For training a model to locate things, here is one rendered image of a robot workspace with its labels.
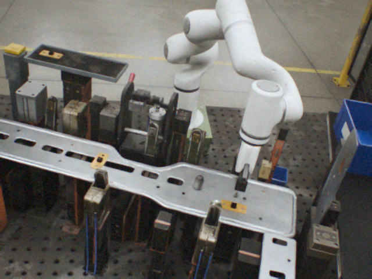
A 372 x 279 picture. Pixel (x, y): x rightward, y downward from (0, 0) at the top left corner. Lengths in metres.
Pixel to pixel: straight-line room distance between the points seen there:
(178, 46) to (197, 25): 0.34
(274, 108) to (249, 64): 0.15
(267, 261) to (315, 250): 0.14
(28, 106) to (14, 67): 0.24
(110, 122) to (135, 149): 0.13
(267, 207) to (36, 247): 0.81
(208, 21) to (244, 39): 0.25
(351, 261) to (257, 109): 0.52
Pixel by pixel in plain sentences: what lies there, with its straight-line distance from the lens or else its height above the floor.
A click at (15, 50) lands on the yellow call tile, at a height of 1.16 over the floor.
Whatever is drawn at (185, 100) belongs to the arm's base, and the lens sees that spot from 1.93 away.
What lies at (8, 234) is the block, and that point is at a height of 0.70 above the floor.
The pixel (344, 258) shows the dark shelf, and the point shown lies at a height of 1.03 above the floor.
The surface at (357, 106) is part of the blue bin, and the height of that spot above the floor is 1.14.
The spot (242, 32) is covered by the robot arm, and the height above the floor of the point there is 1.50.
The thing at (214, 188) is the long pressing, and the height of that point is 1.00.
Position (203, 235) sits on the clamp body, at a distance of 1.21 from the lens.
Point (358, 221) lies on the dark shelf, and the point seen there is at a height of 1.03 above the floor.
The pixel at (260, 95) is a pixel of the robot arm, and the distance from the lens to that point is 1.09.
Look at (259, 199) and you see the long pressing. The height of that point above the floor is 1.00.
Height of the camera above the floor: 1.95
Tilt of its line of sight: 37 degrees down
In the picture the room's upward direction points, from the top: 10 degrees clockwise
